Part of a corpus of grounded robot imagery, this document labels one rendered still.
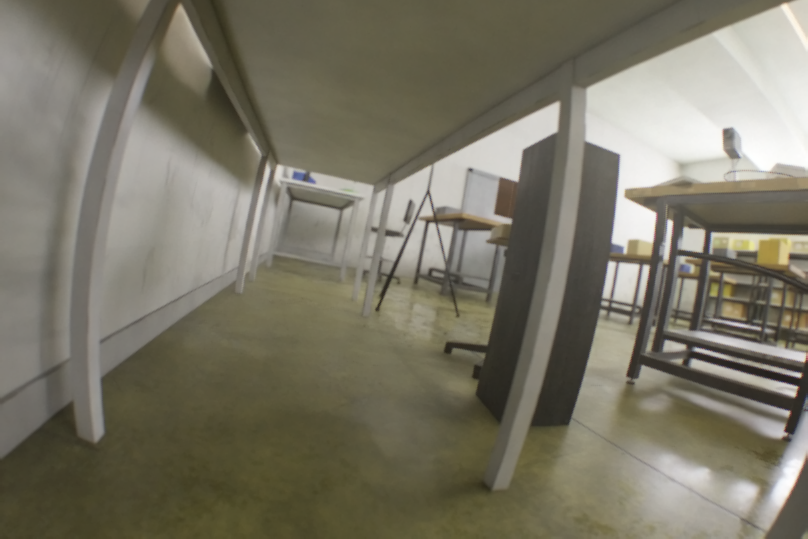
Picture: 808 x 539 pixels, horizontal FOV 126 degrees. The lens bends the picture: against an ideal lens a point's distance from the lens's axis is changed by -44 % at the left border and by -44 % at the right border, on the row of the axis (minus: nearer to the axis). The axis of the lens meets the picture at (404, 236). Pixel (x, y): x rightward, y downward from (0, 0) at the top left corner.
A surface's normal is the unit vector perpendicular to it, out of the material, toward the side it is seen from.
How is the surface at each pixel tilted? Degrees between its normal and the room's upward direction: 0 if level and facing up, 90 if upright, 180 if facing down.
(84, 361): 90
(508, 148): 90
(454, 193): 90
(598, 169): 90
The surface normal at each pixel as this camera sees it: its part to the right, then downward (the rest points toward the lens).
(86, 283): 0.25, 0.01
